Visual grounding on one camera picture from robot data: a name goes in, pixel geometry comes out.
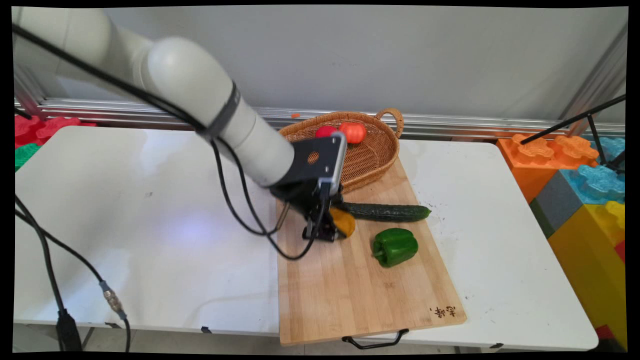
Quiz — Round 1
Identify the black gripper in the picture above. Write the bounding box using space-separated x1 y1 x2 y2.
270 178 347 244

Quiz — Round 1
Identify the yellow-brown toy pepper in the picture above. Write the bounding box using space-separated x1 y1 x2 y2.
330 207 357 239

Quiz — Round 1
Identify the wooden cutting board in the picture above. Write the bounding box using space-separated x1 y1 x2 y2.
275 157 468 347

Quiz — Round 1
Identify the dark green cucumber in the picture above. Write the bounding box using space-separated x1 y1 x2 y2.
336 201 433 223

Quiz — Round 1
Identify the green bell pepper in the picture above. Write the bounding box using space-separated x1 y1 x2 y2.
371 228 420 268

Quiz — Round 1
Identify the woven wicker basket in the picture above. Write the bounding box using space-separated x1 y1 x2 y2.
278 108 405 195

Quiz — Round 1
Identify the orange-red toy tomato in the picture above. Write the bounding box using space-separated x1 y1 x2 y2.
339 122 368 145

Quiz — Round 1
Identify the orange giant building block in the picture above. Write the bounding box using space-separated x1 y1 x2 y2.
496 133 601 204

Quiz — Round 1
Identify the grey giant building block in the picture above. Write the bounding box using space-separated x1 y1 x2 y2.
529 170 584 240

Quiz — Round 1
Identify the black tripod stand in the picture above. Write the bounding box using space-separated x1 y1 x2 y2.
520 95 627 175

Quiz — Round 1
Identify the yellow giant building block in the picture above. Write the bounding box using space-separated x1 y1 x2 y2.
547 201 627 351

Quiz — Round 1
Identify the blue giant building block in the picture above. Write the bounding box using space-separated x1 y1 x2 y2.
559 136 626 206

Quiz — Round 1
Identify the red giant building block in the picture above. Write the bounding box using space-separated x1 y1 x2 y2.
14 114 97 149

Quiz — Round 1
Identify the green giant building block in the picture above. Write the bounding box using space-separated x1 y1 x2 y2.
14 143 41 172

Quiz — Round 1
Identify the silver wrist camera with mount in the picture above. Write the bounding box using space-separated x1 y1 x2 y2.
284 131 349 197

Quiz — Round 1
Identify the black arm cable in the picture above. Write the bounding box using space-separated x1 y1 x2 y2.
12 24 332 262

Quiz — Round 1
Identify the black cutting board handle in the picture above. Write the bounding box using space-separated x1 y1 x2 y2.
342 328 411 350

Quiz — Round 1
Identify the aluminium frame rail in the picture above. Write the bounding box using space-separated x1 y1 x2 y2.
15 97 626 141

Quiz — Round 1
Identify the black cable with metal connector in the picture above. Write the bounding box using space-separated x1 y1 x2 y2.
14 210 132 353

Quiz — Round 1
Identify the black cable with plug block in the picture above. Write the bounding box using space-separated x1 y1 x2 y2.
14 194 84 352

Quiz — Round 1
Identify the aluminium frame post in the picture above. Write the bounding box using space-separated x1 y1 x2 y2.
13 65 47 119

